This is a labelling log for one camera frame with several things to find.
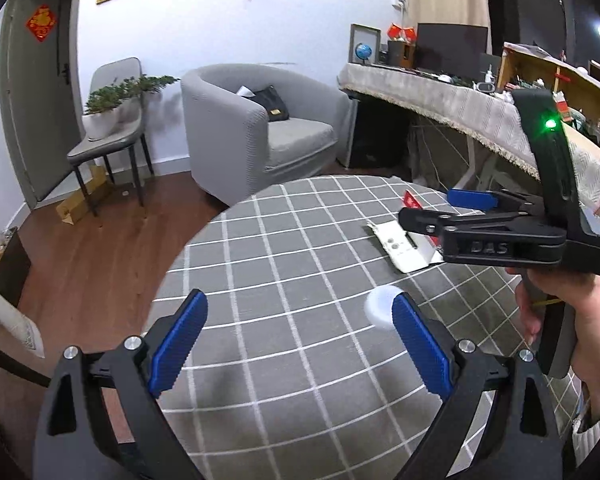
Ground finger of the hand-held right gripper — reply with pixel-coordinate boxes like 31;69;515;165
446;187;548;217
398;207;547;237

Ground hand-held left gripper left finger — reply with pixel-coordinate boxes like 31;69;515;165
32;288;209;480

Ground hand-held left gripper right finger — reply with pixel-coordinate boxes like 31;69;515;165
391;292;578;480

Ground white remote-like device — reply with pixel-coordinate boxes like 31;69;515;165
365;220;445;274

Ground white ball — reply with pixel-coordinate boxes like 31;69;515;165
364;285;406;331

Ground wooden desk shelf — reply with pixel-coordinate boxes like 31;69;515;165
495;42;600;161

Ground desk with patterned cloth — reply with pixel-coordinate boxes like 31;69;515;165
337;62;600;253

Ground black monitor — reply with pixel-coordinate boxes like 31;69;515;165
416;22;490;75

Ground brown speaker box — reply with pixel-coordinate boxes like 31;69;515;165
386;40;416;68

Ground dark wooden rod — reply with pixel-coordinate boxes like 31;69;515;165
0;345;51;388

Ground patterned white paper sheet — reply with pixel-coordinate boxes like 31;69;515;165
0;280;46;359

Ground cardboard box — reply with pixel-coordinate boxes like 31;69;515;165
56;165;112;225

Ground small red flags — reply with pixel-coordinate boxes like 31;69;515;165
386;23;417;42

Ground dark brown cabinet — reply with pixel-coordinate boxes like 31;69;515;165
0;227;32;306

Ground black bag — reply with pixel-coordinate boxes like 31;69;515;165
252;85;290;122

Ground grey armchair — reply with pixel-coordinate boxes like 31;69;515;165
181;63;351;208

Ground grey dining chair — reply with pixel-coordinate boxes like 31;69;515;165
67;56;155;217

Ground bonsai in white pot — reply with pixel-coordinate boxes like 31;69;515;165
81;74;181;141

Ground grey door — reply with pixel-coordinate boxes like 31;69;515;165
0;0;81;211

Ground red diamond door decoration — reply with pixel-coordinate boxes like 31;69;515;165
25;4;58;43

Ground picture frame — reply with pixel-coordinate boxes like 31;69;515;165
349;23;382;66

